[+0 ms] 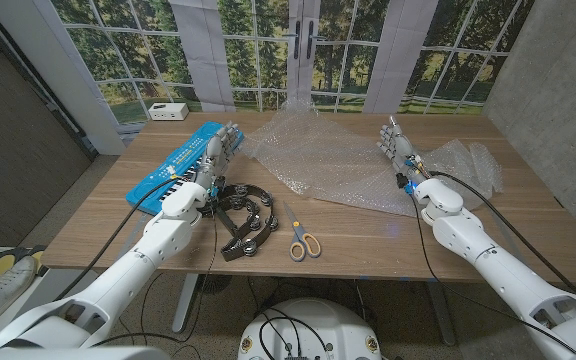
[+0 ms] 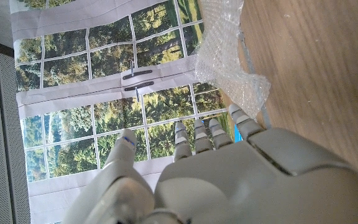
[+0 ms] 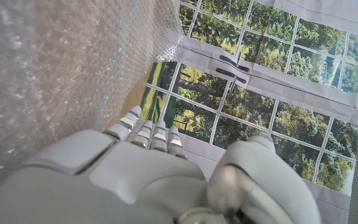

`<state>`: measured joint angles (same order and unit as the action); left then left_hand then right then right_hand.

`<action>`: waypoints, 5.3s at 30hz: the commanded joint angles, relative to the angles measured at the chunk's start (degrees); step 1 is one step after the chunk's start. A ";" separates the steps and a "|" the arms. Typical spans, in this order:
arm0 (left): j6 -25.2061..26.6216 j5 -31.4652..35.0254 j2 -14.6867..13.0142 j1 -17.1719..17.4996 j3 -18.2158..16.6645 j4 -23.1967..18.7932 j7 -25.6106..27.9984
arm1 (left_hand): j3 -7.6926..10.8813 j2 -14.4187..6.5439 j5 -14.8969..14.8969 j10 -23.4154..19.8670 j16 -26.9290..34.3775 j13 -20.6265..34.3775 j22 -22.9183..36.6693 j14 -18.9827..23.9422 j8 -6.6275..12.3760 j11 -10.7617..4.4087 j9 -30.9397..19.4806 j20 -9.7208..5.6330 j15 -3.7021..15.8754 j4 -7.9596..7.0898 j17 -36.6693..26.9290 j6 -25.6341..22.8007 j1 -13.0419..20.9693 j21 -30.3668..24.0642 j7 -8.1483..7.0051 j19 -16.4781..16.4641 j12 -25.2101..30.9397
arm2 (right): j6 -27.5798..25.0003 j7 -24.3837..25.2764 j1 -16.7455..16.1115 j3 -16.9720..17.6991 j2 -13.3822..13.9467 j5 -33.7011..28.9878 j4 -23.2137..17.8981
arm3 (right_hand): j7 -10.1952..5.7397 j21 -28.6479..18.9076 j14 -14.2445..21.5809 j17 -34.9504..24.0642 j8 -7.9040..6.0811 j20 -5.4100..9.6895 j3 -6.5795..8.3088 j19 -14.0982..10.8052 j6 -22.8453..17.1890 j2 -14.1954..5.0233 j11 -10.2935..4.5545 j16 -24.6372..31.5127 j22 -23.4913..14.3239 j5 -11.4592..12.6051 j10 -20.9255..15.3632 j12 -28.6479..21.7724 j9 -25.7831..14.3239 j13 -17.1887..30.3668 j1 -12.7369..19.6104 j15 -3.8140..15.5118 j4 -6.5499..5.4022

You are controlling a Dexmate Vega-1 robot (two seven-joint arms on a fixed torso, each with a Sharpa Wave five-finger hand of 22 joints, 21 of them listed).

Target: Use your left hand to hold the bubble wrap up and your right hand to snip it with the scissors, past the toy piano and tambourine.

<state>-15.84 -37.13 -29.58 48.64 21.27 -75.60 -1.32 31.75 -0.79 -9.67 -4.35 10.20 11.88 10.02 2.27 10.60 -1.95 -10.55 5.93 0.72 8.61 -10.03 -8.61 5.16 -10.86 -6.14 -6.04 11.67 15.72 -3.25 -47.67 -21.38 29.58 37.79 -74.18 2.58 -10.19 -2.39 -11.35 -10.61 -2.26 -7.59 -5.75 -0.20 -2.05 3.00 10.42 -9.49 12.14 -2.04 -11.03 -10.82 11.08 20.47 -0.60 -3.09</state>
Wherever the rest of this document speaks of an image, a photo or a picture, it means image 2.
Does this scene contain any printed window forest backdrop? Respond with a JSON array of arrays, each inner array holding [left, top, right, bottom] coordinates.
[[9, 0, 242, 224]]

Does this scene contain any clear bubble wrap sheet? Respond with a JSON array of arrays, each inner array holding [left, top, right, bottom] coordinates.
[[194, 0, 272, 121]]

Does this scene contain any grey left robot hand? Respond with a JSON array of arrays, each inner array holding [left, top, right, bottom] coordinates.
[[61, 103, 358, 224]]

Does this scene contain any blue toy piano keyboard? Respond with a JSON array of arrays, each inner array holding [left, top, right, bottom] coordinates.
[[234, 124, 244, 142]]

